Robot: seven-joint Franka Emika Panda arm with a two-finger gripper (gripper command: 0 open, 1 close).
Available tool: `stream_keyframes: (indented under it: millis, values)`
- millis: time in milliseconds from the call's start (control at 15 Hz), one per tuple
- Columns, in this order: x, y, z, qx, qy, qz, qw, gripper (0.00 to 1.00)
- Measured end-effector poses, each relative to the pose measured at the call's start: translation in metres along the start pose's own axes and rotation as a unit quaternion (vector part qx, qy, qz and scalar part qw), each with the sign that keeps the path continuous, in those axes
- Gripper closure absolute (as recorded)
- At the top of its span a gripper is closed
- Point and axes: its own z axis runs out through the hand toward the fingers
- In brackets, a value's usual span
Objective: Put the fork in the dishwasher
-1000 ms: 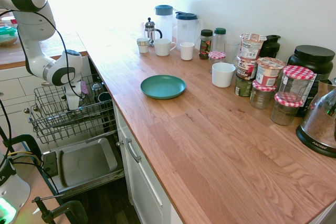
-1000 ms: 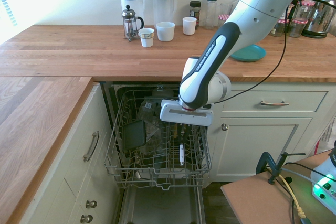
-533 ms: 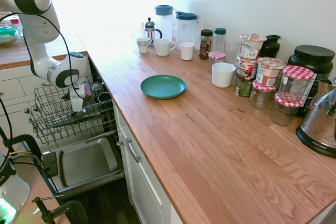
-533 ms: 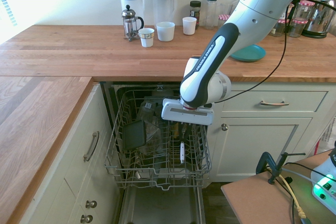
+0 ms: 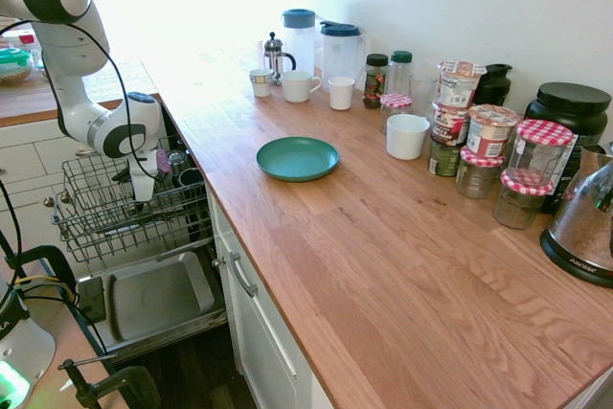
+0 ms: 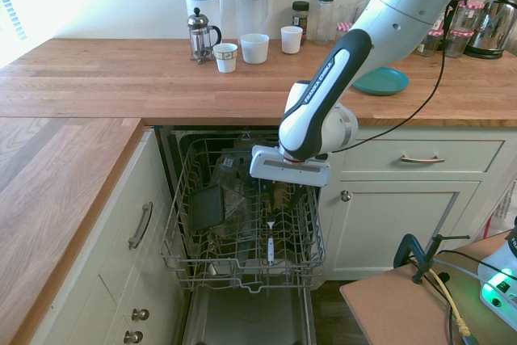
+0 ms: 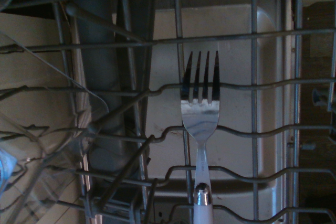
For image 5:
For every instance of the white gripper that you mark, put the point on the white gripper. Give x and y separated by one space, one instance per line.
142 186

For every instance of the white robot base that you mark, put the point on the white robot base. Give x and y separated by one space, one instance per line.
21 347

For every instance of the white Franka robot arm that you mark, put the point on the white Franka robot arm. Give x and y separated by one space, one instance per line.
72 74

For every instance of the stainless dishwasher door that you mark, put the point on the stainless dishwasher door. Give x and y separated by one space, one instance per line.
158 294

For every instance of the small pink purple piece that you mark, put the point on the small pink purple piece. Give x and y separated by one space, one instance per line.
163 161

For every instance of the clear drinking glass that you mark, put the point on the clear drinking glass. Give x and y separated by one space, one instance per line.
176 160

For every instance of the dark blue mug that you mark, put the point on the dark blue mug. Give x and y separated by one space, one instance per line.
191 176

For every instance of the silver cabinet knob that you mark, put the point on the silver cabinet knob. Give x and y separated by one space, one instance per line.
48 202
218 263

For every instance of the brown mounting board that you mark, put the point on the brown mounting board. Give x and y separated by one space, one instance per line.
62 332

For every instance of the teal plate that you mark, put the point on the teal plate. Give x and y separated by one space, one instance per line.
297 160

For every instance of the patterned paper cup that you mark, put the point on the patterned paper cup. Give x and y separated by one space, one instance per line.
261 84

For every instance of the clear container teal lid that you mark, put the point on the clear container teal lid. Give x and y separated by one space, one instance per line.
14 69

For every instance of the wide white mug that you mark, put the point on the wide white mug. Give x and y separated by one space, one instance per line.
297 88

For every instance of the glass french press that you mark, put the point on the glass french press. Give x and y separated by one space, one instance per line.
275 57

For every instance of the white container red lid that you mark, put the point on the white container red lid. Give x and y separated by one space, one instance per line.
21 40

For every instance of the clear pitcher blue lid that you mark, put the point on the clear pitcher blue lid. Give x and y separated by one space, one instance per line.
299 45

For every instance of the white ribbed cup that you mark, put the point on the white ribbed cup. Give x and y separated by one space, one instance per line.
341 95

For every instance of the clear pitcher dark teal lid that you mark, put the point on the clear pitcher dark teal lid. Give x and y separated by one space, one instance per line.
341 59

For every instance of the dark spice jar black lid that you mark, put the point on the dark spice jar black lid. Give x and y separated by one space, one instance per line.
375 83

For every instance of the glass jar red gingham lid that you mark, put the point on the glass jar red gingham lid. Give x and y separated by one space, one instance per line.
519 205
395 109
479 174

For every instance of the plain white mug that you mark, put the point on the plain white mug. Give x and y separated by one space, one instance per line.
406 138

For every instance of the clear bottle green lid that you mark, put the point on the clear bottle green lid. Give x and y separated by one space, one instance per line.
400 74

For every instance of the clear glass tumbler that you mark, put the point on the clear glass tumbler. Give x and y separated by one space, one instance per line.
424 93

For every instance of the green yogurt tub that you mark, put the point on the green yogurt tub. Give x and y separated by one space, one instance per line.
443 160

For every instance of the red brown yogurt tub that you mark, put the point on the red brown yogurt tub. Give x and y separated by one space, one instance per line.
449 125

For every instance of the white yogurt tub blue label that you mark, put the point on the white yogurt tub blue label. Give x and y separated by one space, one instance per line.
460 85

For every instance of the white red yogurt tub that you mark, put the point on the white red yogurt tub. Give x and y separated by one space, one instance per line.
491 131

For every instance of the black shaker bottle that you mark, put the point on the black shaker bottle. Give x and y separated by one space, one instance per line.
493 85

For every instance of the large jar red gingham lid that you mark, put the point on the large jar red gingham lid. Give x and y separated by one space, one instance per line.
538 150

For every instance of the black protein powder tub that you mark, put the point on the black protein powder tub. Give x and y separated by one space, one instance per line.
572 112

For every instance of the stainless steel electric kettle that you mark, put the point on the stainless steel electric kettle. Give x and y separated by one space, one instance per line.
582 232

